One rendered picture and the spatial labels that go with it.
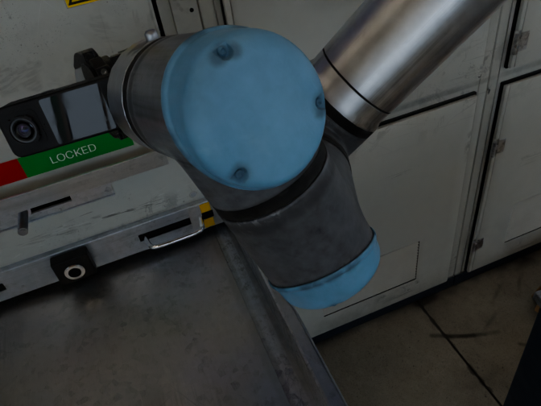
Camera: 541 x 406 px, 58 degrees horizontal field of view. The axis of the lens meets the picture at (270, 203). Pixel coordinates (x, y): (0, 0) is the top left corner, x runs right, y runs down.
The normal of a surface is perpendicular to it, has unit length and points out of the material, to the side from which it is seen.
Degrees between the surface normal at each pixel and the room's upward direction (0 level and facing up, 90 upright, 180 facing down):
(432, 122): 90
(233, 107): 69
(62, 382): 0
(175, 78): 47
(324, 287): 86
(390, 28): 64
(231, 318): 0
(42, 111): 75
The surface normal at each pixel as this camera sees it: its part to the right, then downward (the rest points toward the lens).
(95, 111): 0.09, 0.41
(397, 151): 0.36, 0.57
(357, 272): 0.54, 0.28
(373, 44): -0.42, 0.23
